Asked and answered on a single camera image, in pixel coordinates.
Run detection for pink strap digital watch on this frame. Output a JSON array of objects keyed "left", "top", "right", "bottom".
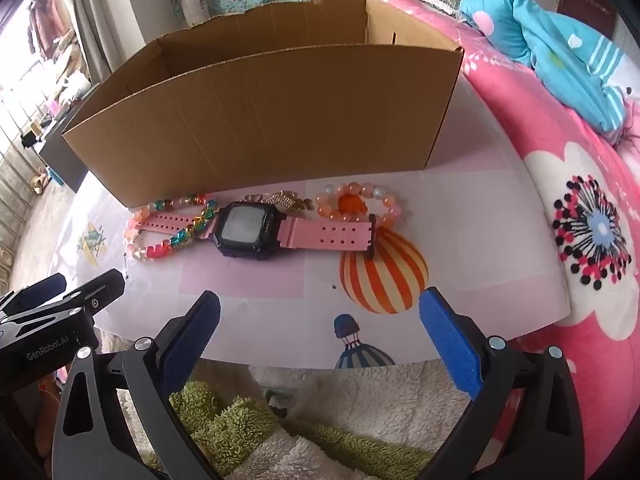
[{"left": 140, "top": 201, "right": 378, "bottom": 263}]

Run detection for green white fluffy towel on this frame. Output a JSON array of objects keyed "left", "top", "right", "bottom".
[{"left": 122, "top": 360, "right": 473, "bottom": 480}]

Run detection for pink floral blanket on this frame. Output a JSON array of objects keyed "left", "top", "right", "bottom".
[{"left": 382, "top": 0, "right": 640, "bottom": 480}]

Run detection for blue cartoon quilt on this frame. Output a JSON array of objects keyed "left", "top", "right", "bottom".
[{"left": 459, "top": 0, "right": 640, "bottom": 147}]

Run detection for multicoloured bead bracelet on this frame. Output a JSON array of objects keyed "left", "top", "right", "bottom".
[{"left": 125, "top": 192, "right": 221, "bottom": 262}]

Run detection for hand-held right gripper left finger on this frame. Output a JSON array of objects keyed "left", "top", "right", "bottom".
[{"left": 52, "top": 290, "right": 222, "bottom": 480}]

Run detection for grey cabinet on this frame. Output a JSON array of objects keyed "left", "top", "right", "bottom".
[{"left": 40, "top": 130, "right": 88, "bottom": 193}]

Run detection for orange pink bead bracelet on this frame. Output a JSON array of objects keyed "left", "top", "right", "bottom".
[{"left": 315, "top": 183, "right": 403, "bottom": 228}]

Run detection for white paper roll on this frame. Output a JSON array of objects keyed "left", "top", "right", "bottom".
[{"left": 175, "top": 0, "right": 203, "bottom": 28}]

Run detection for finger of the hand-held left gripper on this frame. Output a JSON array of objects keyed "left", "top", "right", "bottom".
[
  {"left": 0, "top": 274, "right": 68, "bottom": 313},
  {"left": 0, "top": 268, "right": 126, "bottom": 329}
]

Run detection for hanging clothes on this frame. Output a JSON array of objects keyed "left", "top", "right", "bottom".
[{"left": 27, "top": 0, "right": 71, "bottom": 61}]

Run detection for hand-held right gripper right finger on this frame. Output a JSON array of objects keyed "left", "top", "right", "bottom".
[{"left": 419, "top": 287, "right": 586, "bottom": 480}]

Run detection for grey curtain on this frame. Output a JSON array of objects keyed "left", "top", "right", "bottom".
[{"left": 65, "top": 0, "right": 113, "bottom": 86}]

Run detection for brown cardboard box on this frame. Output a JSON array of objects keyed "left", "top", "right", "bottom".
[{"left": 61, "top": 0, "right": 465, "bottom": 209}]

